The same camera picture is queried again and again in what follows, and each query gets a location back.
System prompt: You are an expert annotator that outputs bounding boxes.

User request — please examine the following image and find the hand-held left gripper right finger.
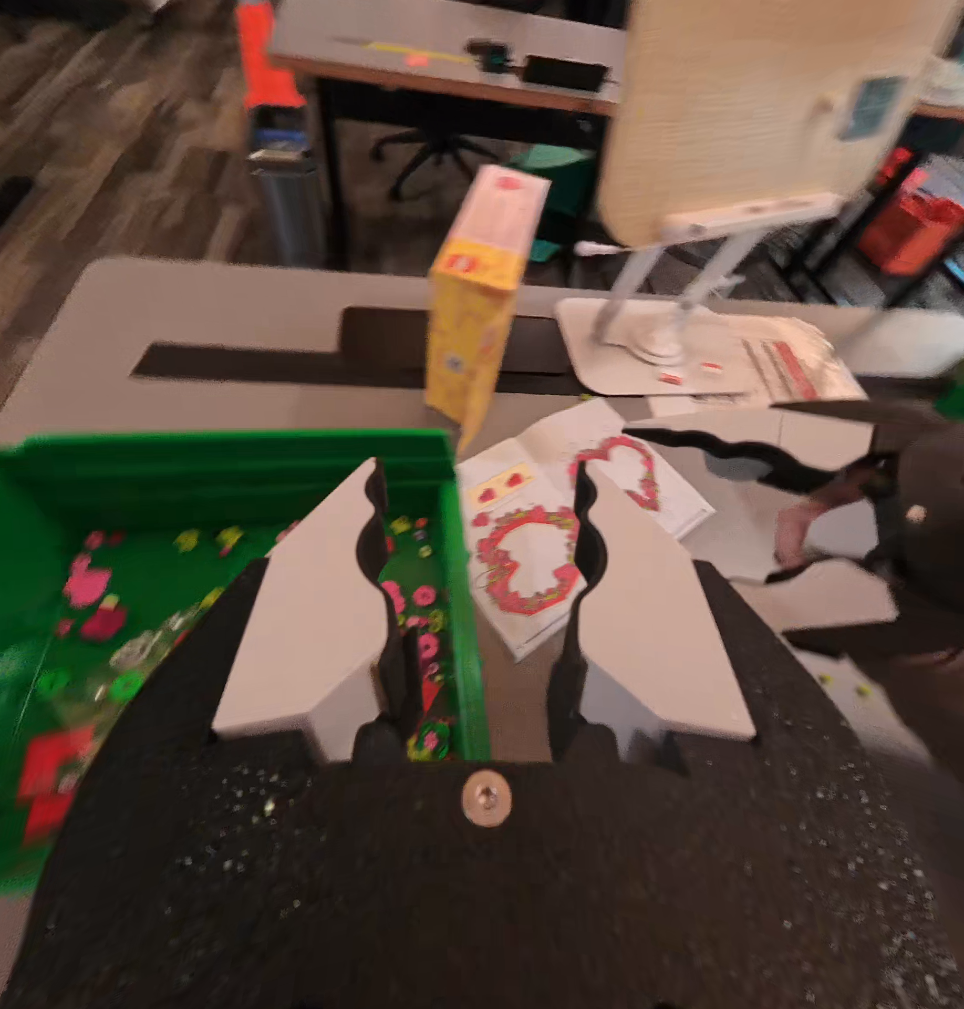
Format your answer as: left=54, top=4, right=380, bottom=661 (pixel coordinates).
left=546, top=461, right=759, bottom=764

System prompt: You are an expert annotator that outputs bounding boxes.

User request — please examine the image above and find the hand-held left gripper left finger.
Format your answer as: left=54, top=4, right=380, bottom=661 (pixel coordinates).
left=212, top=457, right=426, bottom=764

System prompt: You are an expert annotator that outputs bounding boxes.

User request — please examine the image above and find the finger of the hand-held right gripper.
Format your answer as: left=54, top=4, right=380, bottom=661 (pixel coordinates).
left=769, top=398, right=956, bottom=433
left=622, top=426, right=896, bottom=496

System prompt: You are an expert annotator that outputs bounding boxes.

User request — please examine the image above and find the green plastic bin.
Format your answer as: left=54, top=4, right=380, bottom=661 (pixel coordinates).
left=0, top=428, right=492, bottom=900

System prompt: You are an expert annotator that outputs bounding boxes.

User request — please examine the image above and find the pile of lego pieces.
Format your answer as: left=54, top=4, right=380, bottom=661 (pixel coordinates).
left=0, top=516, right=455, bottom=845

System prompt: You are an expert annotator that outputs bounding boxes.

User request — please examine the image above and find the lego instruction booklet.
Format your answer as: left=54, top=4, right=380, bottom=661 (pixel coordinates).
left=454, top=398, right=718, bottom=662

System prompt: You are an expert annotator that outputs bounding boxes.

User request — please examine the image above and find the yellow lego box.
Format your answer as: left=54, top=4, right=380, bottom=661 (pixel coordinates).
left=424, top=164, right=552, bottom=454

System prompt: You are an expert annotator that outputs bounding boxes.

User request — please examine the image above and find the person's right hand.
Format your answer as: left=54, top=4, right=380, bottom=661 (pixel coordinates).
left=772, top=465, right=893, bottom=572

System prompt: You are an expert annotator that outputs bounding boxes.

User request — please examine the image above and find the printed paper sheet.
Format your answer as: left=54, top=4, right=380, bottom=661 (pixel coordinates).
left=647, top=315, right=869, bottom=419

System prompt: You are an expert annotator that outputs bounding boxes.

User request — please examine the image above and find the white tablet stand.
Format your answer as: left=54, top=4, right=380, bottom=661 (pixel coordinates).
left=556, top=193, right=845, bottom=397

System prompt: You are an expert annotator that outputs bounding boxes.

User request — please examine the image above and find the red box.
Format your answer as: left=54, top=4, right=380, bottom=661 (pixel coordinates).
left=856, top=169, right=964, bottom=277

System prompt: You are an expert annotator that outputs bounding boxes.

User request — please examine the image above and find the black flat strip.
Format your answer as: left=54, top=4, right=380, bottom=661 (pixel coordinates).
left=131, top=306, right=609, bottom=397

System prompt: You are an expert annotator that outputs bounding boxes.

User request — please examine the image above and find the green storage container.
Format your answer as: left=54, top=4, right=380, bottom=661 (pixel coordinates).
left=513, top=146, right=601, bottom=265

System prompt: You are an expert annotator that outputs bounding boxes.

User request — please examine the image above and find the grey trash bin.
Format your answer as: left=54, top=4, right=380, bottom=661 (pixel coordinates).
left=245, top=106, right=330, bottom=269

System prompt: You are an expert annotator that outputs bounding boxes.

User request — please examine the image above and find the black power adapter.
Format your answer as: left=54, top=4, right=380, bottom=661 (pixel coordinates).
left=521, top=54, right=614, bottom=92

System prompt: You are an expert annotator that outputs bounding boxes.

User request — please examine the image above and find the black office chair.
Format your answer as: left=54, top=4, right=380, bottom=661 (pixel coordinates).
left=370, top=118, right=500, bottom=203

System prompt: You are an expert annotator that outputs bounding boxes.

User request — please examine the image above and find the yellow measuring tape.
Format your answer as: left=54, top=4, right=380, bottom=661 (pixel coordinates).
left=332, top=35, right=471, bottom=66

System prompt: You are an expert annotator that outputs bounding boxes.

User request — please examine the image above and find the orange object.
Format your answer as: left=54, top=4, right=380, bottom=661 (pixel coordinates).
left=236, top=0, right=306, bottom=111

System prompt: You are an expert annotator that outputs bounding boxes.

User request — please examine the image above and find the grey desk with wooden edge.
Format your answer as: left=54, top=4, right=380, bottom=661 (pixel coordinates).
left=267, top=0, right=964, bottom=127

